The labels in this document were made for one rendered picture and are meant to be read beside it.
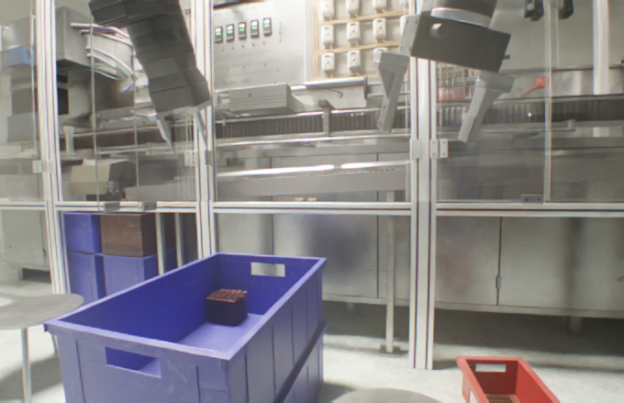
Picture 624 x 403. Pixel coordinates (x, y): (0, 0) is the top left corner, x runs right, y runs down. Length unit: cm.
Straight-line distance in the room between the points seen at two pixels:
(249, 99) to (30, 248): 195
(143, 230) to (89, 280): 45
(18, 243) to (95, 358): 229
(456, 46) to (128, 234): 160
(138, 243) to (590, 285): 199
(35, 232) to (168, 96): 237
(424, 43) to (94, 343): 69
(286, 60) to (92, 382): 165
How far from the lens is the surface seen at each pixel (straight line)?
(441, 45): 47
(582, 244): 165
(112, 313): 87
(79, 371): 78
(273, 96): 146
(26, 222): 287
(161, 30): 47
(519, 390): 125
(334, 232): 151
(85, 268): 203
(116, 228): 183
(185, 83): 47
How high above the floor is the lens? 69
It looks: 4 degrees down
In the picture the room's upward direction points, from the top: 1 degrees counter-clockwise
